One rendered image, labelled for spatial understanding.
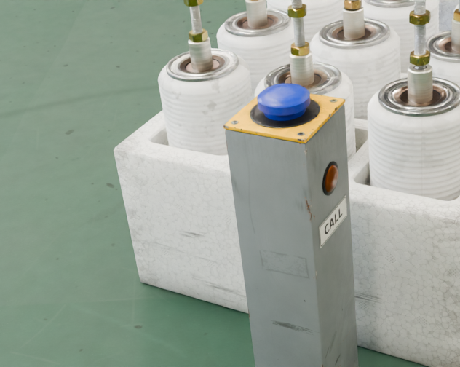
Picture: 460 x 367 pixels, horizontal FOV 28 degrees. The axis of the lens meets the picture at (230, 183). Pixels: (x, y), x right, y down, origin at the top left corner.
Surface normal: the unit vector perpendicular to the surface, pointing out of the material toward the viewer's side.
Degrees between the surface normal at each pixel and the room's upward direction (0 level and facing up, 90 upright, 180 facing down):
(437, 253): 90
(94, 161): 0
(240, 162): 90
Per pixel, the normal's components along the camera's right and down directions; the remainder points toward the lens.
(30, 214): -0.11, -0.85
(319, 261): 0.85, 0.18
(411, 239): -0.51, 0.50
